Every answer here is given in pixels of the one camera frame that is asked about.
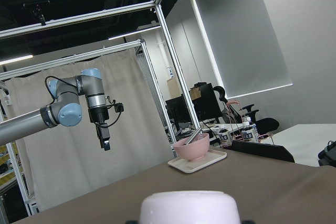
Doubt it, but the pink bowl on tray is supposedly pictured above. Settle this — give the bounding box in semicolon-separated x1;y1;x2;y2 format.
172;133;209;161

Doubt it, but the beige tray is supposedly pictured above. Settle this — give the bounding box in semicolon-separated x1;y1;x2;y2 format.
167;150;227;174

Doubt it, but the drink bottle in rack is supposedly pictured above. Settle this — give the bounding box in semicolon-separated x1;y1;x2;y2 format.
241;121;258;143

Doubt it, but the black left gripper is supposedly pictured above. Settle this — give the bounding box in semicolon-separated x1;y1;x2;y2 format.
89;107;111;151

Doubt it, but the black office chair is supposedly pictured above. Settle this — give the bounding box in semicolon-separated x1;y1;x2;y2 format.
240;104;279;135

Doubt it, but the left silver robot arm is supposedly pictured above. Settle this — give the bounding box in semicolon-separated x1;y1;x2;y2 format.
1;68;110;151

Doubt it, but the pink plastic cup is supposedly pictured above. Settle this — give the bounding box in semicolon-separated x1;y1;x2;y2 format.
139;190;241;223

